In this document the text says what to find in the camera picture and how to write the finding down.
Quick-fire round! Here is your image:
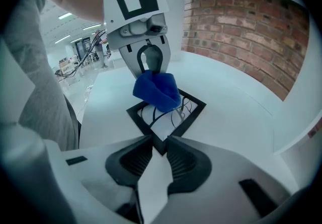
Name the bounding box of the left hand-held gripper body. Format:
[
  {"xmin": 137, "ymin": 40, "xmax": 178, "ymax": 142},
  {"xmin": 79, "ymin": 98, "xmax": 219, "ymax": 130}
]
[{"xmin": 102, "ymin": 0, "xmax": 170, "ymax": 50}]

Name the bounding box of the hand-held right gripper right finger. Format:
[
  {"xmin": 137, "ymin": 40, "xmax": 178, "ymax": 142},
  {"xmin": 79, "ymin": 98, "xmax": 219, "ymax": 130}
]
[{"xmin": 160, "ymin": 135, "xmax": 300, "ymax": 220}]

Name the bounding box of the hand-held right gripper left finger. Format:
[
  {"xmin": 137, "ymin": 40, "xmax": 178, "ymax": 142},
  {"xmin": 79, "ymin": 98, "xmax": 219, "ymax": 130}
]
[{"xmin": 60, "ymin": 135, "xmax": 154, "ymax": 221}]

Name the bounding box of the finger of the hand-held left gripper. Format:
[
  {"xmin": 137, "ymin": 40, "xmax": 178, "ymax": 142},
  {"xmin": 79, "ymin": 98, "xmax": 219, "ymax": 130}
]
[
  {"xmin": 148, "ymin": 35, "xmax": 172, "ymax": 74},
  {"xmin": 119, "ymin": 40, "xmax": 149, "ymax": 79}
]

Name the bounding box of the blue cloth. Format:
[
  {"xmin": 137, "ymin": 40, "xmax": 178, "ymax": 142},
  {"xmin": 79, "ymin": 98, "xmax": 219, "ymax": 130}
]
[{"xmin": 132, "ymin": 69, "xmax": 182, "ymax": 113}]

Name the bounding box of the small black picture frame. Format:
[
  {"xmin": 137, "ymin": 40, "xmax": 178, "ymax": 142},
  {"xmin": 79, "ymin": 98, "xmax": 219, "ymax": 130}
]
[{"xmin": 125, "ymin": 88, "xmax": 207, "ymax": 157}]

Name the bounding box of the dark display board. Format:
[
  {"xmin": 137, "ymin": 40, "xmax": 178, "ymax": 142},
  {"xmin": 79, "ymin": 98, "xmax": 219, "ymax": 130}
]
[{"xmin": 75, "ymin": 37, "xmax": 91, "ymax": 60}]

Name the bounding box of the white table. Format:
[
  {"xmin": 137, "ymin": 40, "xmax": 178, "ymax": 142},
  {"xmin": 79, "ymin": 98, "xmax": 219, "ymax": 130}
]
[{"xmin": 79, "ymin": 50, "xmax": 301, "ymax": 193}]

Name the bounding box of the person's grey t-shirt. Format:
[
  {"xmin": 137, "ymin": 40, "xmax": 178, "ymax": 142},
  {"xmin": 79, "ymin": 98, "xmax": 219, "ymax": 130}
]
[{"xmin": 0, "ymin": 0, "xmax": 79, "ymax": 151}]

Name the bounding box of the black cable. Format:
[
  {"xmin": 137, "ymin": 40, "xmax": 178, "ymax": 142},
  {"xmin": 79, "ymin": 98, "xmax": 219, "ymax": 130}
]
[{"xmin": 54, "ymin": 30, "xmax": 106, "ymax": 78}]

